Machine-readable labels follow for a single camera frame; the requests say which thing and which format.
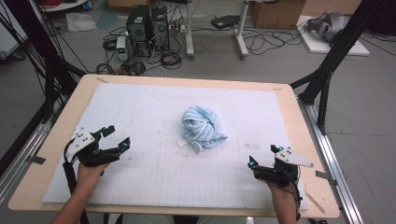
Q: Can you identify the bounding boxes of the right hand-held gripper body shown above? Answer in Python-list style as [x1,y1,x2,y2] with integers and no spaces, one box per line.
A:
[254,147,315,188]

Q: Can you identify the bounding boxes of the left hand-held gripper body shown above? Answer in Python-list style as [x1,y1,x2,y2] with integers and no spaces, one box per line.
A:
[64,126,122,168]

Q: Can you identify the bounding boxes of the light blue striped towel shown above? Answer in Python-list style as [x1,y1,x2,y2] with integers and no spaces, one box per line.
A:
[177,105,229,156]

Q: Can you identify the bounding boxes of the person's left hand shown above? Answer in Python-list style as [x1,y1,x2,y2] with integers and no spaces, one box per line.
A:
[76,161,110,197]

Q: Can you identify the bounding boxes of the person's right hand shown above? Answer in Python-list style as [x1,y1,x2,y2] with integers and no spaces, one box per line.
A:
[267,182,301,206]

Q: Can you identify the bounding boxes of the wooden table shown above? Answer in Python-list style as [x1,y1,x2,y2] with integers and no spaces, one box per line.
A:
[7,74,341,219]

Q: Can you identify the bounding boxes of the black tape piece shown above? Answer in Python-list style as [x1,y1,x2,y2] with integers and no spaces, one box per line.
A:
[315,170,338,187]
[25,155,47,165]

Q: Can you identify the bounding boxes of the thin wooden stick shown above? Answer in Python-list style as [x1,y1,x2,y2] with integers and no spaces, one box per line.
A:
[304,189,327,215]

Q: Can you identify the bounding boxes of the white foam mat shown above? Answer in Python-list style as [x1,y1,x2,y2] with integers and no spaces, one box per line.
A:
[41,82,311,211]

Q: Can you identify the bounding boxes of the white power supply box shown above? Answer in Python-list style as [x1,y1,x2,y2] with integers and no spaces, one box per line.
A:
[116,35,130,62]

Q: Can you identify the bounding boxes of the large black computer tower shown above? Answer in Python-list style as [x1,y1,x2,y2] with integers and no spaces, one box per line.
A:
[125,5,152,58]

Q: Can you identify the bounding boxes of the clear plastic bag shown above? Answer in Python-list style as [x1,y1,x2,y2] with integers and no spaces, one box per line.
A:
[65,12,98,34]

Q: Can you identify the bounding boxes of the white floor board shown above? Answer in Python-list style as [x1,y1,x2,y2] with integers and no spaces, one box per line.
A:
[295,15,371,57]

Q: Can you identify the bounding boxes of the slim black computer tower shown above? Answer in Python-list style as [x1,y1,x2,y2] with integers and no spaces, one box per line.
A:
[150,5,171,52]

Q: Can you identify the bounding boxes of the white desk leg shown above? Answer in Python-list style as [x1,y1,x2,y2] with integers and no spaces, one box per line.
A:
[234,0,250,59]
[184,0,196,61]

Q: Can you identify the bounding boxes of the brown cardboard box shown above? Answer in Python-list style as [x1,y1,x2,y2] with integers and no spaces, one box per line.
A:
[251,0,306,30]

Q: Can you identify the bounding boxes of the grey headset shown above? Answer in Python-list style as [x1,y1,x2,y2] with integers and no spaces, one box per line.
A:
[305,11,351,43]

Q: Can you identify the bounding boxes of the flat black device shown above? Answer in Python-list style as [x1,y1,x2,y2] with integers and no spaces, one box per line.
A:
[210,14,241,30]

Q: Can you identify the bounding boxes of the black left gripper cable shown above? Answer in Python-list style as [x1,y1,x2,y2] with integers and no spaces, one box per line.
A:
[63,146,91,224]

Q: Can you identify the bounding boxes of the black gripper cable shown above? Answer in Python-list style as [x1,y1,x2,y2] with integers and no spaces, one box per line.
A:
[63,146,91,224]
[281,167,304,222]

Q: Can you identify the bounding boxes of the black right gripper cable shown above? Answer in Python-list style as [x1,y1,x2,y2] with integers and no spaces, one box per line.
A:
[281,167,304,222]

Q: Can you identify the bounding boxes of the aluminium rail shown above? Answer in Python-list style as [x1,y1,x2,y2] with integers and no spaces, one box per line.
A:
[0,102,64,204]
[297,95,364,224]

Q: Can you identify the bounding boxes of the coiled black cable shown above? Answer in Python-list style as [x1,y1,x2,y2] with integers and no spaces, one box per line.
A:
[160,50,183,70]

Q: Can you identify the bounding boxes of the black frame post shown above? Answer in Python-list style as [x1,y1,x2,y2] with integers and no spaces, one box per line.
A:
[290,0,388,135]
[2,0,87,123]

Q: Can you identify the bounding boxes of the tangled black floor cables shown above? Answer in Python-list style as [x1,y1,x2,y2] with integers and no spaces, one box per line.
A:
[242,27,304,56]

